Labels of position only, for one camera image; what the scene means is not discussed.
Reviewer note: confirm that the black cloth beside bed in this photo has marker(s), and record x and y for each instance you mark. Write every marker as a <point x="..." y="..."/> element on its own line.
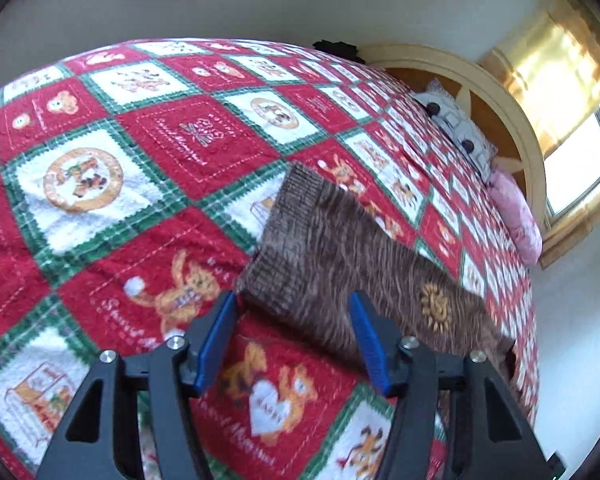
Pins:
<point x="339" y="49"/>

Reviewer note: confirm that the yellow centre curtain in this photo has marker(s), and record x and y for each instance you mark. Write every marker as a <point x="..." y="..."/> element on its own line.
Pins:
<point x="550" y="64"/>

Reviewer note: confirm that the red patchwork bedspread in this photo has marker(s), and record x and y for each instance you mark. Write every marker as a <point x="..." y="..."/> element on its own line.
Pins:
<point x="136" y="180"/>

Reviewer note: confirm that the cream wooden headboard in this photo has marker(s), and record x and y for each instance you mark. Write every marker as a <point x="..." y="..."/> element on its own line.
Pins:
<point x="483" y="99"/>

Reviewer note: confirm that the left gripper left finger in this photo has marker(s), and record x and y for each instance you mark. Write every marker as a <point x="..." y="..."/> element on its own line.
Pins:
<point x="98" y="436"/>

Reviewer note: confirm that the pink pillow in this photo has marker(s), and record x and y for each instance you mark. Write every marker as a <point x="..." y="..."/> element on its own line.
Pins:
<point x="516" y="215"/>

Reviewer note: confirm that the centre window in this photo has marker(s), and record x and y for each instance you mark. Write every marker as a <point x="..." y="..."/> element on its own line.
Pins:
<point x="573" y="170"/>

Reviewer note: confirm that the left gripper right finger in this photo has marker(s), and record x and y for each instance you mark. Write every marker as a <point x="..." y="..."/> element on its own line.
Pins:
<point x="488" y="436"/>

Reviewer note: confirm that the brown knit sweater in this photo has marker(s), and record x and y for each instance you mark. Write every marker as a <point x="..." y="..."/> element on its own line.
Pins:
<point x="320" y="244"/>

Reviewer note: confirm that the grey patterned pillow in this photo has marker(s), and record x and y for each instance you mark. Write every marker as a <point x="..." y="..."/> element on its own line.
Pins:
<point x="444" y="110"/>

